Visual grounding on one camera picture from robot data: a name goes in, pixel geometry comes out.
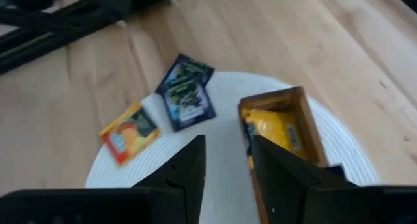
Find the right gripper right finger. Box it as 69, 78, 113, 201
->
251, 135, 417, 224

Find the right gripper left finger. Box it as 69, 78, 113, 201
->
0, 134, 207, 224

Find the wooden three-compartment box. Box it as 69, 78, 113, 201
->
237, 85, 330, 224

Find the dark blue tea sachet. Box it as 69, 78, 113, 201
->
169, 53, 216, 88
155, 72, 218, 133

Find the white round woven placemat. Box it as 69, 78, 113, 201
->
84, 70, 381, 224

